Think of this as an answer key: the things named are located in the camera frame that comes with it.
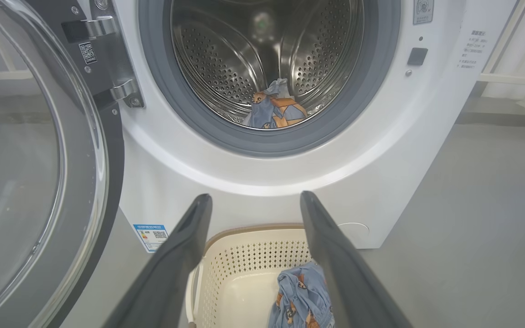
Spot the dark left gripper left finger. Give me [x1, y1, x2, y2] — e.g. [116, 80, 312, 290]
[103, 194, 213, 328]

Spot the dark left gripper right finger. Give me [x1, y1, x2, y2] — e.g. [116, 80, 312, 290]
[300, 190, 413, 328]

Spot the large blue bear-print garment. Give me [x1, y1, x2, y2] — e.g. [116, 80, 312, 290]
[268, 262, 336, 328]

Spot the dark round glass washer door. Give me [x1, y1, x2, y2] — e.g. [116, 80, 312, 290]
[0, 0, 145, 328]

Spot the small blue bear-print garment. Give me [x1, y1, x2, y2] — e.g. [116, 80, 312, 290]
[243, 78, 309, 130]

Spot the cream perforated plastic laundry basket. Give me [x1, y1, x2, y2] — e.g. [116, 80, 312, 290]
[185, 223, 337, 328]

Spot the white front-load washing machine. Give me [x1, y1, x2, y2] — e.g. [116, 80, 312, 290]
[112, 0, 518, 254]

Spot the blue energy label sticker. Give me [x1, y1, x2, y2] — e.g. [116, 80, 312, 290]
[133, 223, 169, 253]

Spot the small QR code sticker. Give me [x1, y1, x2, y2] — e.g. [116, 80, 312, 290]
[78, 42, 98, 65]

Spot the small grey square sticker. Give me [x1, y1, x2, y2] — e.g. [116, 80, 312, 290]
[412, 0, 435, 25]

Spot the white metal rack frame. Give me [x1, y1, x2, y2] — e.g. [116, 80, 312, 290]
[476, 0, 525, 110]

